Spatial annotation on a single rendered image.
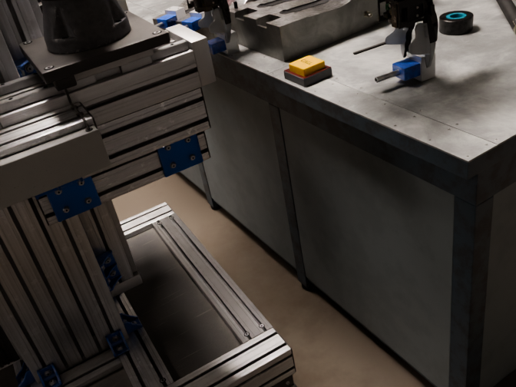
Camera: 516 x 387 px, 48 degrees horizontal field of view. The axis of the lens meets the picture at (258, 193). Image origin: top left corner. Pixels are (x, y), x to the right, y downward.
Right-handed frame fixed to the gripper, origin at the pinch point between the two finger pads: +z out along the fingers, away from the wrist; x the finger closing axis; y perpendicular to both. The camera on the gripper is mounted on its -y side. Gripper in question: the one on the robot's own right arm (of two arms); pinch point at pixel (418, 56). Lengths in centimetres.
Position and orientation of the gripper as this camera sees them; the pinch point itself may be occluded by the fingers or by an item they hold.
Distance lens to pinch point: 128.6
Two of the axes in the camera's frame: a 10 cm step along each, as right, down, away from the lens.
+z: 1.6, 8.2, 5.5
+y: -9.0, 3.6, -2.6
